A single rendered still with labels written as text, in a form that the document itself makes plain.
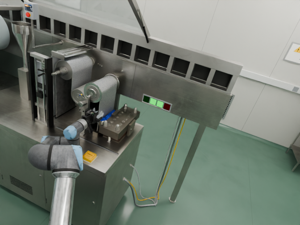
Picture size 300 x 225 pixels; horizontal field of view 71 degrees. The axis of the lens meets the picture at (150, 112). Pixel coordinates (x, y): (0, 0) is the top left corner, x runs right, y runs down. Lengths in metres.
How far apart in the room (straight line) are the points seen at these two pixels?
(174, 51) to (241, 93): 2.63
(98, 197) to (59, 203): 0.70
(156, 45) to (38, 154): 1.05
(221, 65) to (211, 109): 0.33
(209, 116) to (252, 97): 2.47
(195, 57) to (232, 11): 2.35
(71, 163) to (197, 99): 1.01
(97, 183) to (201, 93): 0.97
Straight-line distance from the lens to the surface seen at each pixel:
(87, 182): 1.63
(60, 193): 1.00
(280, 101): 4.15
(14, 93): 2.26
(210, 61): 1.53
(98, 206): 1.75
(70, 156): 1.01
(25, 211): 2.40
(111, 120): 1.65
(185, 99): 1.63
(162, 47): 1.58
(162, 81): 1.63
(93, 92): 1.51
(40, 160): 1.03
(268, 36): 3.87
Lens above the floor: 1.94
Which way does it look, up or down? 29 degrees down
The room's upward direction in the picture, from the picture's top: 14 degrees clockwise
